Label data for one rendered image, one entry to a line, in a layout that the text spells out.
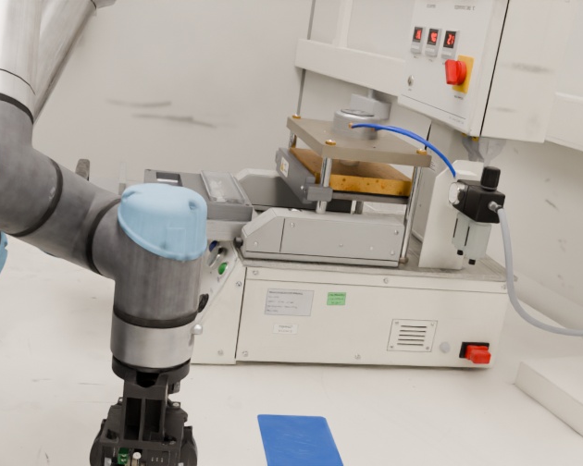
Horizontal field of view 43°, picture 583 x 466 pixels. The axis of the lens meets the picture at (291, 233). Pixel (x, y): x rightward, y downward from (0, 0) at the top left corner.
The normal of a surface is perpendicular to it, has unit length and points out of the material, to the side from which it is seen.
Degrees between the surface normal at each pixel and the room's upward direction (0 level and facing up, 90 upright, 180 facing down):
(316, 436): 0
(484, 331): 90
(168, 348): 89
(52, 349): 0
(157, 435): 90
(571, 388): 0
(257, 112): 90
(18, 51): 56
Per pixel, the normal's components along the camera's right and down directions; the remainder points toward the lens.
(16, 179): 0.84, 0.19
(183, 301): 0.68, 0.29
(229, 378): 0.14, -0.95
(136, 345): -0.24, 0.24
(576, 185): -0.91, -0.01
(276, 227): 0.20, 0.31
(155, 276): -0.02, 0.28
